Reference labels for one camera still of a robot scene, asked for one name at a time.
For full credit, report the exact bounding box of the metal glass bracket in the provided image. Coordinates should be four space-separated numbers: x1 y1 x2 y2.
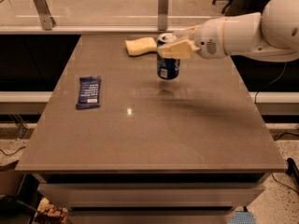
33 0 56 31
158 0 169 31

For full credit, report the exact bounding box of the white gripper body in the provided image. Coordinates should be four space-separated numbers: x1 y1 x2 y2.
194 18 226 59

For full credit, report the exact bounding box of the lower grey drawer front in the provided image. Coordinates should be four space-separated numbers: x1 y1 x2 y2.
67 210 235 224

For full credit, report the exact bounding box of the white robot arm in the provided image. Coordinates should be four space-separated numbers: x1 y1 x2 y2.
157 0 299 63

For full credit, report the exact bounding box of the upper grey drawer front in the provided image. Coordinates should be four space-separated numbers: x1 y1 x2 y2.
38 183 264 208

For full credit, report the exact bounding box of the left metal glass bracket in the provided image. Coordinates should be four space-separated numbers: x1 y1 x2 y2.
33 0 56 31

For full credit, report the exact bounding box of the blue pepsi can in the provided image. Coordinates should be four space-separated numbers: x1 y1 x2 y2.
157 33 180 80

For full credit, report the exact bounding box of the black device at right edge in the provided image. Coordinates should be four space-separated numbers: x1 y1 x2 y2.
286 158 299 185

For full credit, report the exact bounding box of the blue perforated mat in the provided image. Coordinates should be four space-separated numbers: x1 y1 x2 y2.
228 212 256 224

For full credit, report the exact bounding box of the snack box on floor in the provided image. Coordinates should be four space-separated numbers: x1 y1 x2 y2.
34 198 67 224

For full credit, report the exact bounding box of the glass barrier panel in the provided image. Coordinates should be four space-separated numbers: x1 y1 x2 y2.
0 0 299 28

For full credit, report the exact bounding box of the blue rxbar blueberry wrapper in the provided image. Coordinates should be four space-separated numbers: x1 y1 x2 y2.
76 76 101 110

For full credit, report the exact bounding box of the black floor cable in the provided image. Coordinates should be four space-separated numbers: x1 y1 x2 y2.
253 62 299 195

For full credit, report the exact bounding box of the grey drawer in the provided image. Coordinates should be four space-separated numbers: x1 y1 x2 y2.
67 210 235 224
38 183 264 208

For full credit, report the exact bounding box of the yellow sponge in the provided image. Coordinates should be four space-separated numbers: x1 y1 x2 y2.
125 37 157 56

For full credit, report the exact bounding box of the middle metal glass bracket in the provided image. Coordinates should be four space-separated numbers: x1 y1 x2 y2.
158 0 169 31

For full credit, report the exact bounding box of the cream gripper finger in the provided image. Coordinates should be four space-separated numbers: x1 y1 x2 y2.
157 39 200 59
171 25 199 41

